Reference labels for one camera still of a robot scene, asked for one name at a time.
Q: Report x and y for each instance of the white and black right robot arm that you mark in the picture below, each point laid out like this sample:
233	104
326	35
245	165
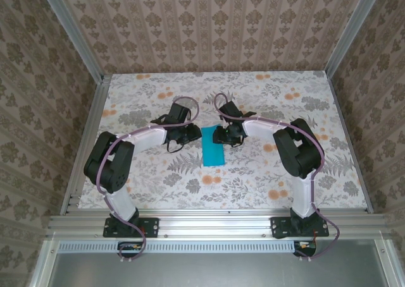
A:
300	154

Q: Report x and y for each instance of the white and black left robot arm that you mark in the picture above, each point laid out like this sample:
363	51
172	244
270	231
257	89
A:
107	163

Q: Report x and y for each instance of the grey metal sheet panel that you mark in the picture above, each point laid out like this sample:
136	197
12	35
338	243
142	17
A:
215	271

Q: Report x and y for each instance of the floral table cover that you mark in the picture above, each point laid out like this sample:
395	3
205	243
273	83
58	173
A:
240	186

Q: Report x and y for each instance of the black electronics board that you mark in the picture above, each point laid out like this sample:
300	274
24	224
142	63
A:
128	248
305	250

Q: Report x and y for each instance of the aluminium cross rail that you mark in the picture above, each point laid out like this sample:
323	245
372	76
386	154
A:
215	225

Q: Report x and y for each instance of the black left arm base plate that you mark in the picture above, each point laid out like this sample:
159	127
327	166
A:
152	227

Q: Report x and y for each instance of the aluminium side rail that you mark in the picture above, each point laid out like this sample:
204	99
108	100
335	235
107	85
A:
351	148
83	148

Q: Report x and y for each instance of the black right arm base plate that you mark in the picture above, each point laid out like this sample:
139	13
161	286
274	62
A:
280	228

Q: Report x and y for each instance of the aluminium frame post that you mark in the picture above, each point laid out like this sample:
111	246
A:
74	34
351	31

